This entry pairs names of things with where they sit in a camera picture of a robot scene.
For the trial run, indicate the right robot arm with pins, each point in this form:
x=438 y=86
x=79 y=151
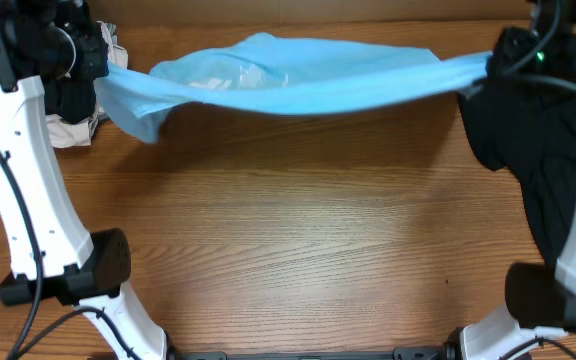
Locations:
x=540 y=301

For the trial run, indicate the black t-shirt on right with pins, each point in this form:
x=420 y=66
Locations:
x=534 y=137

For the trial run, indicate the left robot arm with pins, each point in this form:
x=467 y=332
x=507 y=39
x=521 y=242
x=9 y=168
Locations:
x=51 y=53

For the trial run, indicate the light blue printed t-shirt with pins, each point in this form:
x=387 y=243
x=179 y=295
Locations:
x=282 y=76

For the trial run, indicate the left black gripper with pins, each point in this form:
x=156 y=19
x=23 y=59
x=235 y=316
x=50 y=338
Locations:
x=89 y=38

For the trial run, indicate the folded black garment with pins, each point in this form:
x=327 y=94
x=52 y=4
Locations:
x=73 y=101

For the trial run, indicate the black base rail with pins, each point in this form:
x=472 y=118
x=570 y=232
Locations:
x=443 y=352

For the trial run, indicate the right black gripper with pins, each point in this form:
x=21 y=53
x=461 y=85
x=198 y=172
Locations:
x=511 y=45

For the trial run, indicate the folded beige garment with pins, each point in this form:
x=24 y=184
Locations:
x=65 y=135

